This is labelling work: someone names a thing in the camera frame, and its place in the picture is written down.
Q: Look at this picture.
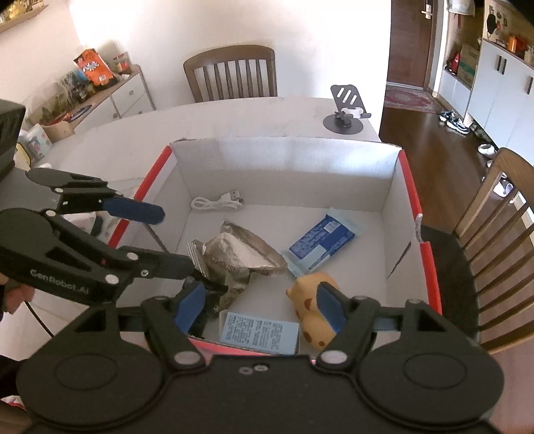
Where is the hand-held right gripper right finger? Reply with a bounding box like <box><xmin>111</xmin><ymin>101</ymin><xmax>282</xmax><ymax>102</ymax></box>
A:
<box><xmin>316</xmin><ymin>281</ymin><xmax>454</xmax><ymax>369</ymax></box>

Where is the blue snack packet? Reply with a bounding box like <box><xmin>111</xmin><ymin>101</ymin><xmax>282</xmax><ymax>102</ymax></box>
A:
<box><xmin>288</xmin><ymin>207</ymin><xmax>364</xmax><ymax>279</ymax></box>

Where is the patterned red rug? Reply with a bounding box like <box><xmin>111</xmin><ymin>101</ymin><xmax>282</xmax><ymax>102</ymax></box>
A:
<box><xmin>384</xmin><ymin>85</ymin><xmax>440</xmax><ymax>114</ymax></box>

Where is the wooden wall shelf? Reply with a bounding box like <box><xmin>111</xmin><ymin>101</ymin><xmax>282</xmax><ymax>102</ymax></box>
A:
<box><xmin>0</xmin><ymin>0</ymin><xmax>50</xmax><ymax>35</ymax></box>

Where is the black cable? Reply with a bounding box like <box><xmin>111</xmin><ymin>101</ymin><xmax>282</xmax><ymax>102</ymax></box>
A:
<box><xmin>23</xmin><ymin>298</ymin><xmax>57</xmax><ymax>337</ymax></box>

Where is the orange snack bag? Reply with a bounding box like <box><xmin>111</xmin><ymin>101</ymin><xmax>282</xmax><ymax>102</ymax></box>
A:
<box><xmin>74</xmin><ymin>48</ymin><xmax>116</xmax><ymax>87</ymax></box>

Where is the brown wooden door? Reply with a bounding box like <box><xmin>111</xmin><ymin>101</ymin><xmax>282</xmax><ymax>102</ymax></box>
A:
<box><xmin>386</xmin><ymin>0</ymin><xmax>440</xmax><ymax>91</ymax></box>

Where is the white wooden wall cabinet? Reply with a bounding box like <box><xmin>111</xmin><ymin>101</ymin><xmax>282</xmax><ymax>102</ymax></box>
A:
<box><xmin>434</xmin><ymin>0</ymin><xmax>534</xmax><ymax>151</ymax></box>

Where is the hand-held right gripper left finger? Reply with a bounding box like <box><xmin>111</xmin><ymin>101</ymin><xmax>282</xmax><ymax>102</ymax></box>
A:
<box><xmin>75</xmin><ymin>280</ymin><xmax>208</xmax><ymax>370</ymax></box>

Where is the red cardboard box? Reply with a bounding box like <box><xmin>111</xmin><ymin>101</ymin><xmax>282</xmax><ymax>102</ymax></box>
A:
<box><xmin>104</xmin><ymin>138</ymin><xmax>444</xmax><ymax>357</ymax></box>

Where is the light blue tissue pack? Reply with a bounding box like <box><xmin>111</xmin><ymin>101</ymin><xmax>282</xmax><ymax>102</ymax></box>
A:
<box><xmin>27</xmin><ymin>123</ymin><xmax>53</xmax><ymax>162</ymax></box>

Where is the person's left hand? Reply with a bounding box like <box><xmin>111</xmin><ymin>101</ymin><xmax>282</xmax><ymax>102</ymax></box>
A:
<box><xmin>0</xmin><ymin>275</ymin><xmax>35</xmax><ymax>314</ymax></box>

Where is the silver foil wrapper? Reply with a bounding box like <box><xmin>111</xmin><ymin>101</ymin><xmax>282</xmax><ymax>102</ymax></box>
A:
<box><xmin>186</xmin><ymin>220</ymin><xmax>288</xmax><ymax>311</ymax></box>

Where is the brown cardboard box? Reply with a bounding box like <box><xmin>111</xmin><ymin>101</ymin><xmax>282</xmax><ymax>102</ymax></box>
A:
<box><xmin>457</xmin><ymin>44</ymin><xmax>481</xmax><ymax>83</ymax></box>

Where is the yellow spotted soft toy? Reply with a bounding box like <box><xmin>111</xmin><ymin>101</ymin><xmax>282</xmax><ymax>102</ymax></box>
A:
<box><xmin>286</xmin><ymin>271</ymin><xmax>340</xmax><ymax>351</ymax></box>

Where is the brown wooden chair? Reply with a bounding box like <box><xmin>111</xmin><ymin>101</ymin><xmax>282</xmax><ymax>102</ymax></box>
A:
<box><xmin>183</xmin><ymin>45</ymin><xmax>278</xmax><ymax>103</ymax></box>
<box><xmin>417</xmin><ymin>147</ymin><xmax>534</xmax><ymax>355</ymax></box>

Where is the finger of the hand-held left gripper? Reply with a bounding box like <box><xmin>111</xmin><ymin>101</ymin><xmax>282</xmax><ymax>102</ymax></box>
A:
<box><xmin>100</xmin><ymin>246</ymin><xmax>229</xmax><ymax>293</ymax></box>
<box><xmin>26</xmin><ymin>167</ymin><xmax>166</xmax><ymax>226</ymax></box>

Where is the white USB cable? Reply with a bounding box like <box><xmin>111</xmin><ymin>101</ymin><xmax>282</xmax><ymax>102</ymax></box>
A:
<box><xmin>191</xmin><ymin>189</ymin><xmax>245</xmax><ymax>213</ymax></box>

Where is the white wooden sideboard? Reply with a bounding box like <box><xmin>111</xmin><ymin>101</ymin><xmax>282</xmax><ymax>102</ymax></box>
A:
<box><xmin>25</xmin><ymin>64</ymin><xmax>158</xmax><ymax>143</ymax></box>

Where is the small light blue box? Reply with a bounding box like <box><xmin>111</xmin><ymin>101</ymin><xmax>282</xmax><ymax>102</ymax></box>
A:
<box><xmin>219</xmin><ymin>311</ymin><xmax>301</xmax><ymax>356</ymax></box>

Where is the dark phone stand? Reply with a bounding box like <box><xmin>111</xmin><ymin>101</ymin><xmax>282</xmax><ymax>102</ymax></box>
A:
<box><xmin>323</xmin><ymin>83</ymin><xmax>373</xmax><ymax>135</ymax></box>

